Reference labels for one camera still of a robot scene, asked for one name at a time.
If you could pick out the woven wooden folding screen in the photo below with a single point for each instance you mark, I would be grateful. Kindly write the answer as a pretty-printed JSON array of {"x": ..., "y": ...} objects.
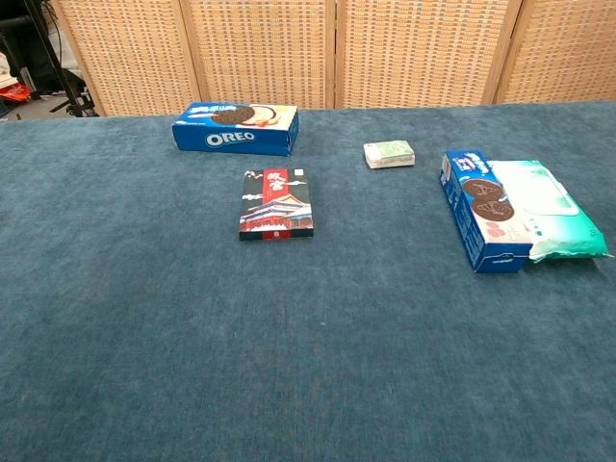
[{"x": 394, "y": 48}]

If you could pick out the dark palace print box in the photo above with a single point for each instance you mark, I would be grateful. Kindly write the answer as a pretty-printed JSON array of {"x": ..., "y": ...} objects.
[{"x": 276, "y": 207}]

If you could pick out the wide blue Oreo box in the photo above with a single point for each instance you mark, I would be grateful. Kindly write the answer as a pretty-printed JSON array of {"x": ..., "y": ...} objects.
[{"x": 231, "y": 138}]

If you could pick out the red plastic bag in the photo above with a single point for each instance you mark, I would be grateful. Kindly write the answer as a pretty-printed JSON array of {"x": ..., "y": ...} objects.
[{"x": 13, "y": 94}]

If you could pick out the green wet wipes pack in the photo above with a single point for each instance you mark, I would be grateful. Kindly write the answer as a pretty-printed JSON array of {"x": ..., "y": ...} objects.
[{"x": 544, "y": 192}]

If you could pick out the blue carpet table cloth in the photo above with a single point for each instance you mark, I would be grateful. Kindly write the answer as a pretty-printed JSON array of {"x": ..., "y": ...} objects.
[{"x": 308, "y": 337}]

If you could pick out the black tripod stand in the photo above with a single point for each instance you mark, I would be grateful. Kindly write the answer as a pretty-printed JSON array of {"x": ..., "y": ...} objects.
[{"x": 54, "y": 54}]

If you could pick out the slim blue cookie box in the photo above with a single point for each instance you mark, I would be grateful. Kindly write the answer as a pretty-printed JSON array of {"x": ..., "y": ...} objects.
[{"x": 474, "y": 226}]

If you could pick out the small green tissue pack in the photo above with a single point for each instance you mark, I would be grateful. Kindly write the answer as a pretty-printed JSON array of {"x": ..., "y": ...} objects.
[{"x": 389, "y": 155}]

